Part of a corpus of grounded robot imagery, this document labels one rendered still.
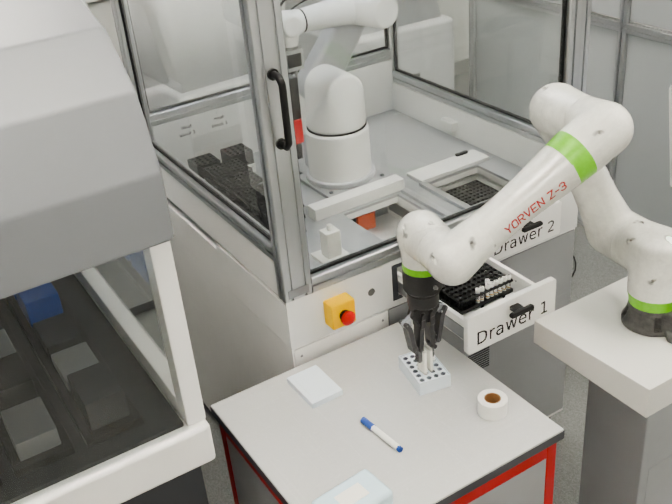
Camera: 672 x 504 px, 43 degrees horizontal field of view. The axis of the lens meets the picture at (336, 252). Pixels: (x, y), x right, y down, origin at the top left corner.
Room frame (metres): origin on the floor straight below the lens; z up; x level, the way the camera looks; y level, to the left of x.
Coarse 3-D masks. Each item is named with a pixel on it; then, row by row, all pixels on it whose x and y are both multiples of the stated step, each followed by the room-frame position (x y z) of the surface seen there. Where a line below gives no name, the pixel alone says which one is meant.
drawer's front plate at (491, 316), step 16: (528, 288) 1.80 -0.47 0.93; (544, 288) 1.81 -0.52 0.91; (496, 304) 1.74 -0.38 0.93; (512, 304) 1.76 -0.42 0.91; (528, 304) 1.79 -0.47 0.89; (464, 320) 1.70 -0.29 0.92; (480, 320) 1.71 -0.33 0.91; (496, 320) 1.74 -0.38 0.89; (528, 320) 1.79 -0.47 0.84; (464, 336) 1.70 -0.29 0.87; (480, 336) 1.71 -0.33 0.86; (496, 336) 1.74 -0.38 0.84
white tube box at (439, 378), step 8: (400, 360) 1.73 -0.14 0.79; (408, 360) 1.73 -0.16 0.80; (400, 368) 1.73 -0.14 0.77; (408, 368) 1.69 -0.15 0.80; (416, 368) 1.69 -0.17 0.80; (440, 368) 1.69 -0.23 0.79; (408, 376) 1.69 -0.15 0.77; (416, 376) 1.67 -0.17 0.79; (424, 376) 1.66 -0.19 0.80; (432, 376) 1.65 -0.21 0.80; (440, 376) 1.65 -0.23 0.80; (448, 376) 1.65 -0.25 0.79; (416, 384) 1.64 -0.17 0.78; (424, 384) 1.63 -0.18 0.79; (432, 384) 1.64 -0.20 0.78; (440, 384) 1.64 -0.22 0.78; (448, 384) 1.65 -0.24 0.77; (424, 392) 1.63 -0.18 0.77
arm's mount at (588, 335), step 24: (624, 288) 1.90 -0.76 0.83; (552, 312) 1.83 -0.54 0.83; (576, 312) 1.81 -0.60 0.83; (600, 312) 1.80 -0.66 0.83; (552, 336) 1.74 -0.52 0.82; (576, 336) 1.71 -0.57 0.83; (600, 336) 1.70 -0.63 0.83; (624, 336) 1.69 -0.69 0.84; (576, 360) 1.67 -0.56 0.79; (600, 360) 1.60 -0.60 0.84; (624, 360) 1.59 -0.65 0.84; (648, 360) 1.58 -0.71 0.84; (600, 384) 1.60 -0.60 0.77; (624, 384) 1.54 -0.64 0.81; (648, 384) 1.50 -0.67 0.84; (648, 408) 1.48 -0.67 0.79
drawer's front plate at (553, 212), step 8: (552, 208) 2.23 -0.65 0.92; (560, 208) 2.25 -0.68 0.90; (536, 216) 2.20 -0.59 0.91; (544, 216) 2.22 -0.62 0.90; (552, 216) 2.23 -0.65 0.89; (560, 216) 2.25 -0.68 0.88; (544, 224) 2.22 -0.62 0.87; (520, 232) 2.17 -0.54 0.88; (528, 232) 2.18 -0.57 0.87; (536, 232) 2.20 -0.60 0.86; (544, 232) 2.22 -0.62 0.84; (552, 232) 2.23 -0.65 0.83; (528, 240) 2.19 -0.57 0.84; (536, 240) 2.20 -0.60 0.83; (504, 248) 2.14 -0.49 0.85; (512, 248) 2.15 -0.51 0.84; (520, 248) 2.17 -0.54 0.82; (496, 256) 2.12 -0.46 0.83; (504, 256) 2.14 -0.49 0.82
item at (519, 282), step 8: (496, 264) 1.99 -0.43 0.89; (400, 272) 2.02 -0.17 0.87; (504, 272) 1.96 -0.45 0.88; (512, 272) 1.93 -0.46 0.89; (400, 280) 1.97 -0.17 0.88; (520, 280) 1.90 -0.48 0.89; (528, 280) 1.89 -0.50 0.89; (400, 288) 1.96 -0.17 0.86; (520, 288) 1.90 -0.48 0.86; (488, 304) 1.88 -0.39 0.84; (448, 312) 1.79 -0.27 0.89; (456, 312) 1.77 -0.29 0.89; (448, 320) 1.78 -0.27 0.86; (456, 320) 1.76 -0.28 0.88; (448, 328) 1.78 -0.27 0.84; (456, 328) 1.76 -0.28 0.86
